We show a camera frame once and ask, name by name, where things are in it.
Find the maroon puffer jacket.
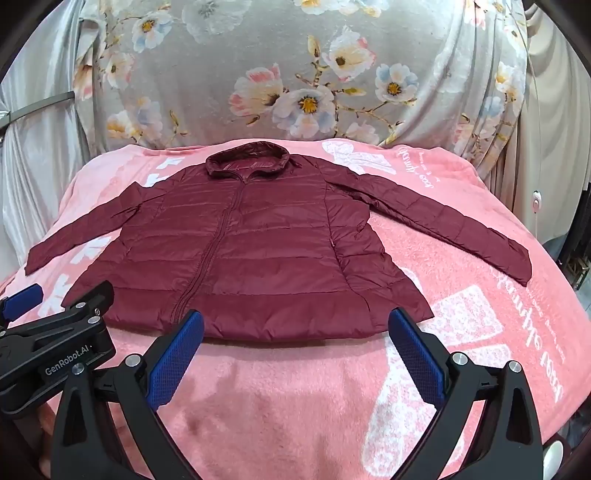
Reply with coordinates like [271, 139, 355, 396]
[25, 142, 532, 343]

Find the white cable with switch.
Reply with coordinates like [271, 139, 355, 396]
[524, 46, 546, 241]

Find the grey satin curtain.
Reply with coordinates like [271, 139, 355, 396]
[0, 0, 116, 259]

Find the grey floral bedsheet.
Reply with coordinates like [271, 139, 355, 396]
[78, 0, 529, 162]

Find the white round object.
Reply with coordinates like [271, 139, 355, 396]
[542, 438, 566, 474]

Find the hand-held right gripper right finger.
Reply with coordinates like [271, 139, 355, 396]
[388, 308, 546, 480]

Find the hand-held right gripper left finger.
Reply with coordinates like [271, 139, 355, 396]
[51, 310, 205, 480]

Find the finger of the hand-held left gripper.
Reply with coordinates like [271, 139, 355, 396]
[61, 280, 116, 325]
[0, 283, 44, 325]

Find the pink printed blanket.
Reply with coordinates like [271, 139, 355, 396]
[0, 136, 591, 480]

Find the cream curtain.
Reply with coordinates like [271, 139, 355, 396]
[517, 28, 591, 241]

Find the grey curtain tieback strap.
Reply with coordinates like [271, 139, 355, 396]
[9, 91, 75, 126]

